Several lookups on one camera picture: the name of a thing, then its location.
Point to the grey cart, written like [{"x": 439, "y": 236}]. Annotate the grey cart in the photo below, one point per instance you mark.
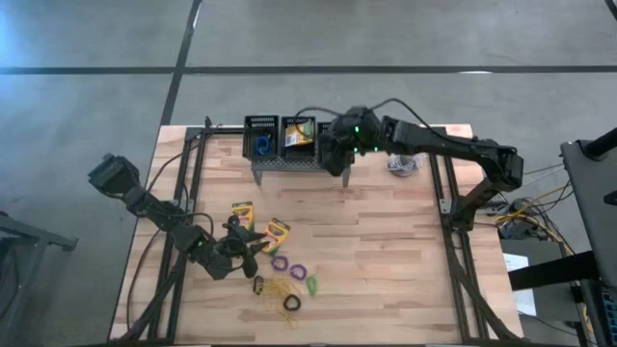
[{"x": 593, "y": 202}]

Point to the black crossbar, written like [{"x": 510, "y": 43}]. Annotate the black crossbar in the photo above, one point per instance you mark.
[{"x": 554, "y": 272}]

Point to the grey perforated metal shelf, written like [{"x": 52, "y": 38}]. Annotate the grey perforated metal shelf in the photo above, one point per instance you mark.
[{"x": 289, "y": 166}]

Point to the yellow rubber band bundle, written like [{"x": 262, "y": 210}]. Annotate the yellow rubber band bundle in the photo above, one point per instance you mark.
[{"x": 277, "y": 289}]

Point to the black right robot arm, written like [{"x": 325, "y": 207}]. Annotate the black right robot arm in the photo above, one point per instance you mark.
[{"x": 448, "y": 144}]

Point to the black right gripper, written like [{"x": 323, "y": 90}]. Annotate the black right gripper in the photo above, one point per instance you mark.
[{"x": 337, "y": 154}]

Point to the silver metal bracket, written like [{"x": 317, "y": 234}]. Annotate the silver metal bracket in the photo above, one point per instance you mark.
[{"x": 447, "y": 206}]

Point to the grey side table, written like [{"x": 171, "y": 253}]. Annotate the grey side table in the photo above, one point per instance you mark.
[{"x": 29, "y": 236}]

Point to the blue keyboard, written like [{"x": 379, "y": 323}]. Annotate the blue keyboard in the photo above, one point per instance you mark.
[{"x": 611, "y": 308}]

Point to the black pole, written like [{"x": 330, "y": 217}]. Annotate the black pole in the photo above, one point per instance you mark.
[{"x": 602, "y": 143}]

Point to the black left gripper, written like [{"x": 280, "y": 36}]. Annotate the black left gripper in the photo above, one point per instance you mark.
[{"x": 236, "y": 246}]

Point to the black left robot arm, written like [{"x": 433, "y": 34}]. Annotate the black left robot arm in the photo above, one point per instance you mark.
[{"x": 144, "y": 202}]

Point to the yellow green crayon box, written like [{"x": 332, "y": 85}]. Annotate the yellow green crayon box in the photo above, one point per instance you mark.
[
  {"x": 299, "y": 135},
  {"x": 277, "y": 233},
  {"x": 243, "y": 214}
]

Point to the white paper sheet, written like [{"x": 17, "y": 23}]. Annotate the white paper sheet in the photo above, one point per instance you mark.
[{"x": 525, "y": 301}]

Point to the black aluminium table frame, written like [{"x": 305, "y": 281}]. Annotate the black aluminium table frame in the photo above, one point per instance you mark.
[{"x": 226, "y": 130}]

